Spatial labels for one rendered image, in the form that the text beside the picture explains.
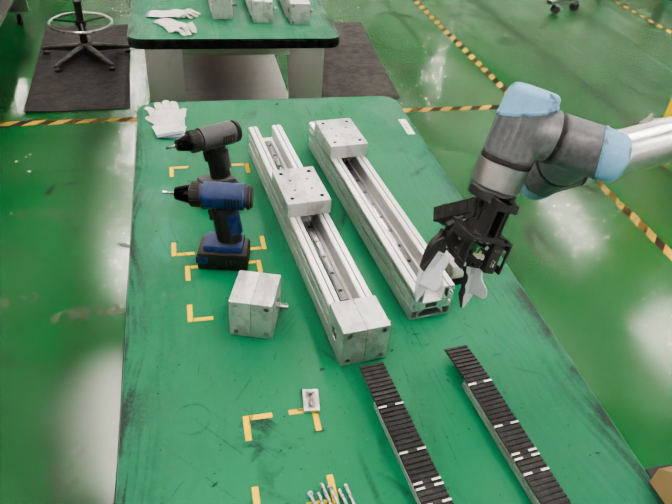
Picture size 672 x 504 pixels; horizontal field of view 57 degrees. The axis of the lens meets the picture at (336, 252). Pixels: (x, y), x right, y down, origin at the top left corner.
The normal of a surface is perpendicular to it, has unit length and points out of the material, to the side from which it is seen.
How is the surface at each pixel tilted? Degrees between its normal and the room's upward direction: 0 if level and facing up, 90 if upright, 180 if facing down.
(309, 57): 90
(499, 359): 0
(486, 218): 74
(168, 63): 90
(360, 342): 90
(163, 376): 0
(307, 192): 0
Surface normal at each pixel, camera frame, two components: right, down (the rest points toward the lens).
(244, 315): -0.11, 0.61
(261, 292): 0.07, -0.78
